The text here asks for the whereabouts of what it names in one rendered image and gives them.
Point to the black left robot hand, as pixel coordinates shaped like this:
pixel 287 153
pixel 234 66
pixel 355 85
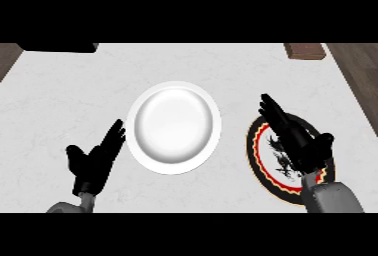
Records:
pixel 96 159

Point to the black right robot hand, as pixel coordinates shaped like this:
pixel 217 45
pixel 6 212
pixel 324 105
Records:
pixel 296 140

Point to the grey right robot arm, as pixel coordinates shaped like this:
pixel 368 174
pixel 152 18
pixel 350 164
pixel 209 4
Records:
pixel 328 196

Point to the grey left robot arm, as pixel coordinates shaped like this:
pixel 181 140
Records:
pixel 74 205

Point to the black red patterned plate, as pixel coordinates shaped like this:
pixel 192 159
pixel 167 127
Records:
pixel 268 166

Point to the plain white plate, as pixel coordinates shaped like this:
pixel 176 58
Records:
pixel 173 127

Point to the brown wooden block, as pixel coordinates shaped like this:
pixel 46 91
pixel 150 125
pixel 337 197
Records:
pixel 305 51

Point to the black appliance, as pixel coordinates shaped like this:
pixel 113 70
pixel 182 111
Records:
pixel 59 47

